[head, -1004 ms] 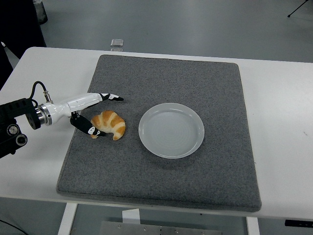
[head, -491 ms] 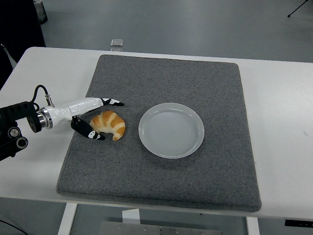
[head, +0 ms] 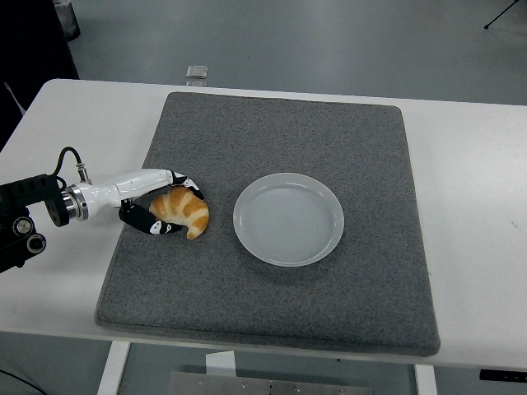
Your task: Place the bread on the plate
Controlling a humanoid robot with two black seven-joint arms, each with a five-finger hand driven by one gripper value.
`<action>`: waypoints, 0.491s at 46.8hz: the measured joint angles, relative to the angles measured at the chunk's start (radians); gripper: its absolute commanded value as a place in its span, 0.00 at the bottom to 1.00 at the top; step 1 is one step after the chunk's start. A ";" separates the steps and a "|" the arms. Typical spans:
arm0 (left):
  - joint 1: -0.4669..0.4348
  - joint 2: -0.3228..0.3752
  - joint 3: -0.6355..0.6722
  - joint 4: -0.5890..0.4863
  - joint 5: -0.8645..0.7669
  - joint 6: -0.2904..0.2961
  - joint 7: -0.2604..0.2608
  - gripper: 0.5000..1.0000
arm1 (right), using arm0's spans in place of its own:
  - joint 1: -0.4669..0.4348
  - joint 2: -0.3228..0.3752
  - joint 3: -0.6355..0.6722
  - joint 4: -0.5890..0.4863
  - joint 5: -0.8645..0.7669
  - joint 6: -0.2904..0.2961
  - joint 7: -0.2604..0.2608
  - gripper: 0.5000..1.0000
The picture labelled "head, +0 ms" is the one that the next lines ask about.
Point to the pale grey round plate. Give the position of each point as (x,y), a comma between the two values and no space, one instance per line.
(288,222)

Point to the black tripod leg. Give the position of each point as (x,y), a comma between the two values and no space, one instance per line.
(487,26)

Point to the grey metal plate with screws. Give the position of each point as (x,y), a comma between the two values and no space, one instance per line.
(247,387)

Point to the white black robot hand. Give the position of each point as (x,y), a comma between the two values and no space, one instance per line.
(131,183)

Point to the clear plastic waste bin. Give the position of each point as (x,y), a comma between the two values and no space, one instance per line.
(68,20)

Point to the small metal floor box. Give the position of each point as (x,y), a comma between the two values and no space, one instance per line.
(197,71)

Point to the white table centre column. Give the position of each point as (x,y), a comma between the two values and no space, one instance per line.
(220,364)

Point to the black table control panel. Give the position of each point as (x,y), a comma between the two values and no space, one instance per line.
(502,375)

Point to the grey felt table mat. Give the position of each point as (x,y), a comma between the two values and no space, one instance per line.
(288,123)

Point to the white table leg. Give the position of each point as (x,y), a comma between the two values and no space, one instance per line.
(113,370)
(426,382)

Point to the person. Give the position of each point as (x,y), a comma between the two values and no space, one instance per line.
(29,49)

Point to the golden croissant bread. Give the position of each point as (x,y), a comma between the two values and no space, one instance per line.
(185,210)

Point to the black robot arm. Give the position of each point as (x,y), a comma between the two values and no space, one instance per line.
(24,193)

